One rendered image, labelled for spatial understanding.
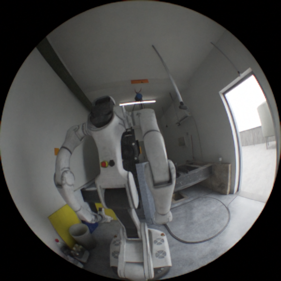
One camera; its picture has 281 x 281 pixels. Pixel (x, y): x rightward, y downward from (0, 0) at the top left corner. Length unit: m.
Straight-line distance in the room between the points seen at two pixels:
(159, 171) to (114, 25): 1.74
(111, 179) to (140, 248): 0.64
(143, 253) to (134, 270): 0.17
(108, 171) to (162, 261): 0.93
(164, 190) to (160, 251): 0.79
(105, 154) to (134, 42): 1.70
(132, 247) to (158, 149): 0.80
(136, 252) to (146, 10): 2.51
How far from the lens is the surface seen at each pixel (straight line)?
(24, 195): 1.14
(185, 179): 1.86
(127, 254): 0.89
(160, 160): 0.30
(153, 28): 1.76
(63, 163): 0.49
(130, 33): 1.73
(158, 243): 1.02
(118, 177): 0.47
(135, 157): 1.48
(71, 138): 0.57
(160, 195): 0.32
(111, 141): 0.45
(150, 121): 0.40
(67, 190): 0.50
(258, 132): 8.48
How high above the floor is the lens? 1.22
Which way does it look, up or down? 7 degrees up
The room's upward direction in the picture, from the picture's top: 9 degrees counter-clockwise
